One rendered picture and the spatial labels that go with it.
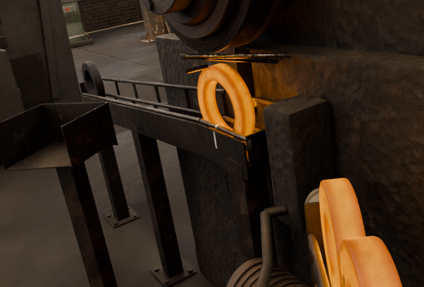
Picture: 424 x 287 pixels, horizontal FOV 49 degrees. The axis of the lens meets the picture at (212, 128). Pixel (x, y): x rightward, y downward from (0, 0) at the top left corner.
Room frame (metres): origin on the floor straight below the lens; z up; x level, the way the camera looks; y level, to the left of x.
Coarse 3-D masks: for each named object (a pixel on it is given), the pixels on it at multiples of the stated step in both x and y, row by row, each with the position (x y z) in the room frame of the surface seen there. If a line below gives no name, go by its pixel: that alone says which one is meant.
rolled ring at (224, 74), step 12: (204, 72) 1.03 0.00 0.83; (216, 72) 0.98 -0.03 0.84; (228, 72) 0.96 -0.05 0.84; (204, 84) 1.03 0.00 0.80; (228, 84) 0.94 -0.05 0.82; (240, 84) 0.94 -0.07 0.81; (204, 96) 1.05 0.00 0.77; (240, 96) 0.92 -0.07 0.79; (204, 108) 1.05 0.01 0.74; (216, 108) 1.06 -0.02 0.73; (240, 108) 0.92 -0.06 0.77; (252, 108) 0.93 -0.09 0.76; (216, 120) 1.04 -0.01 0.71; (240, 120) 0.92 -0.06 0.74; (252, 120) 0.93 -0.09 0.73; (240, 132) 0.93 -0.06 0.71; (252, 132) 0.94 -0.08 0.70
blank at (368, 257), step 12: (348, 240) 0.37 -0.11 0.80; (360, 240) 0.36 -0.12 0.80; (372, 240) 0.36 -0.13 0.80; (348, 252) 0.35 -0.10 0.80; (360, 252) 0.34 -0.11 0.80; (372, 252) 0.34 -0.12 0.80; (384, 252) 0.33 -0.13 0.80; (348, 264) 0.35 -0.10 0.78; (360, 264) 0.32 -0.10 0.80; (372, 264) 0.32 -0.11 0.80; (384, 264) 0.32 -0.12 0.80; (348, 276) 0.36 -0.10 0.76; (360, 276) 0.31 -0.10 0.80; (372, 276) 0.31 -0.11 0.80; (384, 276) 0.31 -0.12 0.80; (396, 276) 0.31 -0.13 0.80
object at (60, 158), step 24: (24, 120) 1.38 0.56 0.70; (48, 120) 1.46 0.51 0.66; (72, 120) 1.41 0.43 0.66; (96, 120) 1.28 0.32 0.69; (0, 144) 1.29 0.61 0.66; (24, 144) 1.36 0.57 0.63; (48, 144) 1.44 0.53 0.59; (72, 144) 1.18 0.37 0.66; (96, 144) 1.26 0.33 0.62; (24, 168) 1.25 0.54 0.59; (72, 168) 1.16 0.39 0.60; (72, 192) 1.27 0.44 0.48; (72, 216) 1.28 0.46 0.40; (96, 216) 1.30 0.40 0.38; (96, 240) 1.28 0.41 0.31; (96, 264) 1.26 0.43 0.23
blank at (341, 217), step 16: (320, 192) 0.54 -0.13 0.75; (336, 192) 0.48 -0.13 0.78; (352, 192) 0.47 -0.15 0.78; (320, 208) 0.56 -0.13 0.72; (336, 208) 0.46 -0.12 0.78; (352, 208) 0.45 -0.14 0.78; (336, 224) 0.44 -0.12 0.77; (352, 224) 0.44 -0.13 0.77; (336, 240) 0.43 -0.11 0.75; (336, 256) 0.43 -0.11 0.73; (336, 272) 0.44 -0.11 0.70
